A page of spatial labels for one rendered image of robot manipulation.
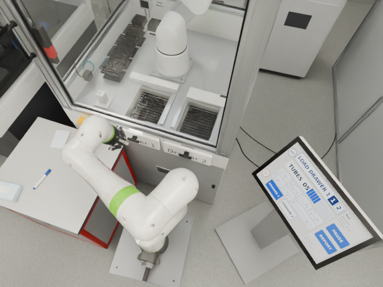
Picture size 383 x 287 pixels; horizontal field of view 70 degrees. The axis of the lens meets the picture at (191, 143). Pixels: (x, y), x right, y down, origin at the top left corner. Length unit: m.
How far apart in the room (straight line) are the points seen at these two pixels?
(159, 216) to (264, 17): 0.65
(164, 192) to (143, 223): 0.12
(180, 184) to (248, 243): 1.49
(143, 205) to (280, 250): 1.64
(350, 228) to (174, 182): 0.78
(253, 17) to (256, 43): 0.08
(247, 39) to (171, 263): 1.10
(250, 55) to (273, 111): 2.06
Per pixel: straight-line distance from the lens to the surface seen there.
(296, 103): 3.09
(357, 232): 1.34
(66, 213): 1.69
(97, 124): 1.12
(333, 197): 1.33
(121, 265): 1.53
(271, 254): 2.35
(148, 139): 1.59
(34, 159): 1.91
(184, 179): 0.91
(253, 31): 0.86
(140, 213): 0.88
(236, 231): 2.32
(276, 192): 1.42
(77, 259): 2.43
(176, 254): 1.50
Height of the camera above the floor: 2.28
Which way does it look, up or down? 61 degrees down
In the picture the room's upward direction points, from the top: 3 degrees clockwise
